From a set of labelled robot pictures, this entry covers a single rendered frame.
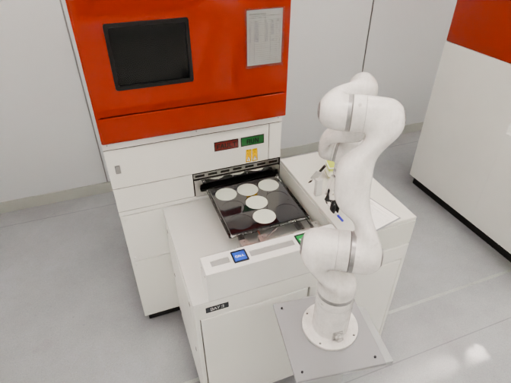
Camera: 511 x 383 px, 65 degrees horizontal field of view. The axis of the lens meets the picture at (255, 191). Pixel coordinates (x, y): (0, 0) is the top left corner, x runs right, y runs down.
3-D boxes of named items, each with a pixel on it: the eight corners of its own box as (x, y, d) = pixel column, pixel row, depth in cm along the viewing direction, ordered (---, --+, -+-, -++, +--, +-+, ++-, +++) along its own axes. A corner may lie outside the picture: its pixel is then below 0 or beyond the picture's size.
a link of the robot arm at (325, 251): (355, 309, 121) (368, 254, 106) (293, 299, 124) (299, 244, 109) (355, 279, 130) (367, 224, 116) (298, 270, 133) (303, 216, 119)
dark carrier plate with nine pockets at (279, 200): (209, 190, 192) (209, 189, 192) (275, 176, 202) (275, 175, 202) (231, 235, 166) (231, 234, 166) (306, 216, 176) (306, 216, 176)
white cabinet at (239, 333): (180, 315, 241) (161, 208, 194) (322, 273, 269) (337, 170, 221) (208, 419, 192) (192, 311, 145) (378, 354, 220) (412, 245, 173)
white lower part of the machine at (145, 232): (132, 247, 289) (108, 148, 241) (239, 221, 312) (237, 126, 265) (146, 325, 235) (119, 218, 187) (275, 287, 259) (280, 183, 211)
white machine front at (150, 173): (119, 213, 189) (99, 138, 166) (277, 179, 213) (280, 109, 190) (119, 217, 187) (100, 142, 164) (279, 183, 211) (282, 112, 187)
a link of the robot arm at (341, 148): (330, 169, 152) (353, 176, 150) (337, 138, 145) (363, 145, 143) (334, 160, 159) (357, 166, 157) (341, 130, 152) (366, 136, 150)
